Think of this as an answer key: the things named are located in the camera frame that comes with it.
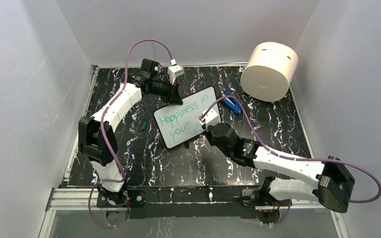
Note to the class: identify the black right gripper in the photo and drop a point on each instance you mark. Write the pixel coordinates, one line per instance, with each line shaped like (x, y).
(208, 135)

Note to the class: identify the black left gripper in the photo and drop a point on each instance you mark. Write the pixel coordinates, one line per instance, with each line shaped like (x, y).
(174, 97)

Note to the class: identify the white whiteboard black frame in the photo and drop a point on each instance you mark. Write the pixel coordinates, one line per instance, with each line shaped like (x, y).
(180, 123)

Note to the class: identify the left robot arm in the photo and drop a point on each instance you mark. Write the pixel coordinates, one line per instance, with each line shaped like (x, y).
(96, 133)

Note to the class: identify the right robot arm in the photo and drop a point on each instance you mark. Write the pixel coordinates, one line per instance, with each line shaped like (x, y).
(329, 182)

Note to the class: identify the cream cylindrical container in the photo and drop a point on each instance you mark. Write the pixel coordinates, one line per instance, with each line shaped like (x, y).
(269, 71)

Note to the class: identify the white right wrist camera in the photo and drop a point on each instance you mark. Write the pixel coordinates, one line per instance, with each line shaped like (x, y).
(209, 118)

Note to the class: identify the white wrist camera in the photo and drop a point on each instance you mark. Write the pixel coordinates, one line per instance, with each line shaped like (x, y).
(209, 118)
(174, 71)

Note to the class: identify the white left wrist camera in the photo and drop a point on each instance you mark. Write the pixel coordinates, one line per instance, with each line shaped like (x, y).
(174, 71)

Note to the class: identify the aluminium frame rail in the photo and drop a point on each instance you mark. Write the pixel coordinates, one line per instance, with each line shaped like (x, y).
(184, 212)

